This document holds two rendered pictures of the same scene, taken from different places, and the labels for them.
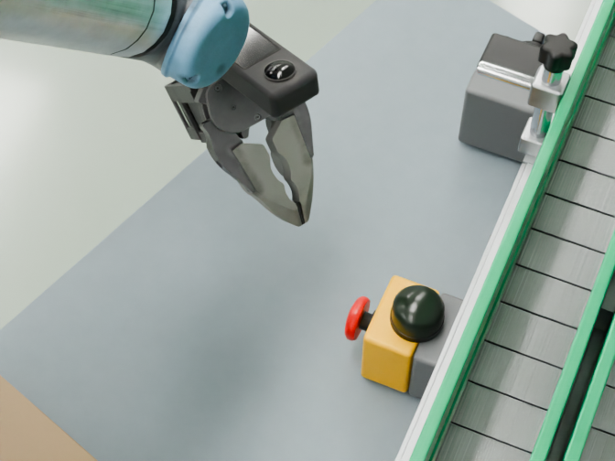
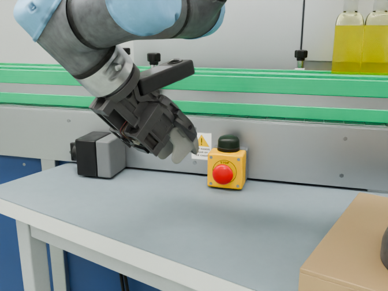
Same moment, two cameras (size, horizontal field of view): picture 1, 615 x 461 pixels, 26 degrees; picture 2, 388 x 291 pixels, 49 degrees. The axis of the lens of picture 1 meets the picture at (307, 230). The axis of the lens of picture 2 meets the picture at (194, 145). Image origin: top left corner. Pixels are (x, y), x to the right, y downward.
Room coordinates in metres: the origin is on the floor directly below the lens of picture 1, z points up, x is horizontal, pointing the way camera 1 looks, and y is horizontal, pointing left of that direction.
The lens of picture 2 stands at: (0.72, 0.71, 1.06)
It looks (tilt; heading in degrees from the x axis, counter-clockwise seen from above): 15 degrees down; 262
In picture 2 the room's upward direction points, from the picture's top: straight up
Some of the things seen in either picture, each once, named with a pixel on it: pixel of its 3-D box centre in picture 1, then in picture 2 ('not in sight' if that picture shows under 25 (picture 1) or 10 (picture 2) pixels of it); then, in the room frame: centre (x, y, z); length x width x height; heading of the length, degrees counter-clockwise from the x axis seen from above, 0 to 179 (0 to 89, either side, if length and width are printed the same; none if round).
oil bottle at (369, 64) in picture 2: not in sight; (374, 63); (0.22, -0.15, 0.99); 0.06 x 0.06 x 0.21; 65
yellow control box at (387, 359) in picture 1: (411, 339); (227, 167); (0.55, -0.09, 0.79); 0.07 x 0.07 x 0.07; 67
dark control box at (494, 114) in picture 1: (513, 100); (101, 155); (0.81, -0.20, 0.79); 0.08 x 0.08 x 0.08; 67
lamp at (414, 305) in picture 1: (417, 310); (228, 142); (0.55, -0.09, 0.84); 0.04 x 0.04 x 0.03
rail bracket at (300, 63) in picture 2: not in sight; (299, 77); (0.33, -0.29, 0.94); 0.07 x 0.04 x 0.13; 67
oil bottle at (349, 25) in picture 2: not in sight; (345, 62); (0.27, -0.18, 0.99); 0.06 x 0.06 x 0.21; 65
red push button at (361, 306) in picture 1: (368, 322); (223, 172); (0.56, -0.05, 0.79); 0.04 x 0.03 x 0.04; 157
